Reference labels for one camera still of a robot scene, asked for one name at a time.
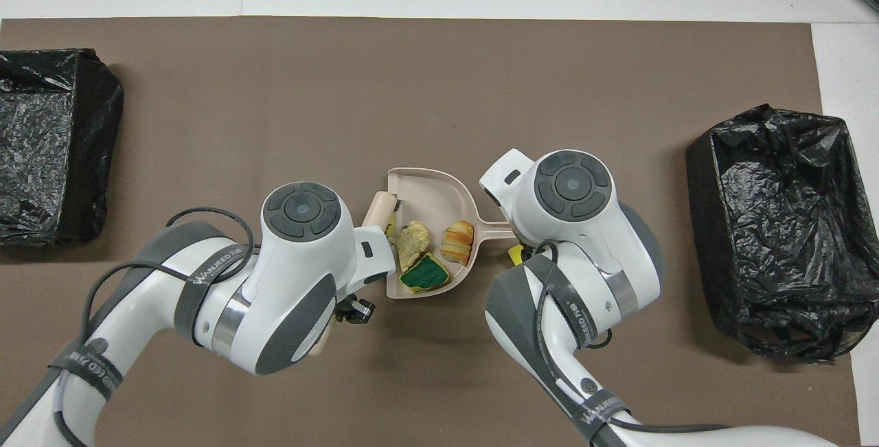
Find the green and yellow sponge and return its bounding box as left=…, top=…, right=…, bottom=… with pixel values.
left=400, top=253, right=452, bottom=292

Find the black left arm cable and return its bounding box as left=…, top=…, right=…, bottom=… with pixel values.
left=52, top=207, right=256, bottom=447

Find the orange striped croissant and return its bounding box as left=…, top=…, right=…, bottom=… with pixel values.
left=440, top=220, right=476, bottom=266

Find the torn croissant chunk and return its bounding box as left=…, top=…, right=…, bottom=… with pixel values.
left=393, top=220, right=431, bottom=264

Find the beige plastic dustpan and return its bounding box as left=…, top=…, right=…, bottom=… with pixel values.
left=385, top=167, right=519, bottom=300

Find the beige hand brush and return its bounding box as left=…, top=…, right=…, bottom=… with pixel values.
left=309, top=191, right=399, bottom=360

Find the brown table mat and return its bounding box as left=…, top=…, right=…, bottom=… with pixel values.
left=0, top=16, right=860, bottom=447

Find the black bag-lined bin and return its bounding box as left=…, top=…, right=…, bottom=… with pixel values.
left=0, top=49, right=126, bottom=247
left=685, top=104, right=879, bottom=364

